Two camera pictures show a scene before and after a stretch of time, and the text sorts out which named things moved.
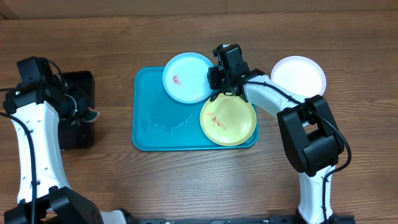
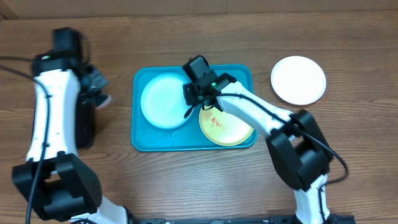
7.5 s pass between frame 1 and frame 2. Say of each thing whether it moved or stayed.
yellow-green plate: stayed
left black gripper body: moved
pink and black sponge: moved
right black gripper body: moved
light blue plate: moved
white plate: stayed
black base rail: stayed
